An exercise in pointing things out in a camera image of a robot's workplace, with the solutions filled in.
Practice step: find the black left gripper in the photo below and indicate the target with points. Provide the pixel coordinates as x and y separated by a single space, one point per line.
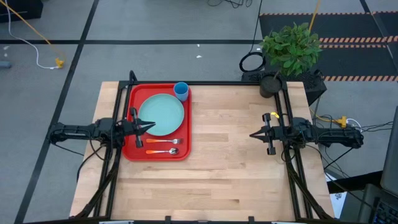
130 127

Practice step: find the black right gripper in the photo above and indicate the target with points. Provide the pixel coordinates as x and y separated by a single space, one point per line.
276 134

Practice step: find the teal round plate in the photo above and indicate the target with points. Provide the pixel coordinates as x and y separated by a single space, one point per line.
164 109

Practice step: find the blue plastic cup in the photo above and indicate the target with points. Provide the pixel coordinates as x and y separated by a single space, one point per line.
181 90

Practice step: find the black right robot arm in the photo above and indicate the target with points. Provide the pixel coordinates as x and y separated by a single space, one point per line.
335 135

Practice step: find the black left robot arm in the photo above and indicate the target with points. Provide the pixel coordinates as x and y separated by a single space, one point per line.
77 129

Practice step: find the red plastic tray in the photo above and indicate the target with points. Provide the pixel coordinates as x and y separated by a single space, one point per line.
161 145

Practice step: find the small yellow tag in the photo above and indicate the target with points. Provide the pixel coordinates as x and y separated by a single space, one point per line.
275 115

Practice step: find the black plant pot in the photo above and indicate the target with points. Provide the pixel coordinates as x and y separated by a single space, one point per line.
270 88

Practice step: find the black perforated box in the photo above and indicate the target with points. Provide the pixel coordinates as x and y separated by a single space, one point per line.
314 84

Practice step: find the green leafy potted plant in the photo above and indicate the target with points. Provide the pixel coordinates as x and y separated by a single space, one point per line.
292 49

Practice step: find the white paper sheet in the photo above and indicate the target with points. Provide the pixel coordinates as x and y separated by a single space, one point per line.
337 203

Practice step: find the black hazard-striped floor mat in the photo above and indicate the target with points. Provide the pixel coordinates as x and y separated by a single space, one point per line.
351 62

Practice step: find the computer monitor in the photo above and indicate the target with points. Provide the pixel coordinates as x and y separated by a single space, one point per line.
391 155

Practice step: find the black keyboard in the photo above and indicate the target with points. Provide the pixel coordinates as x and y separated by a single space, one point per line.
387 214

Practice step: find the small grey floor box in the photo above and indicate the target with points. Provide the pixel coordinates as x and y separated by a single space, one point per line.
4 64

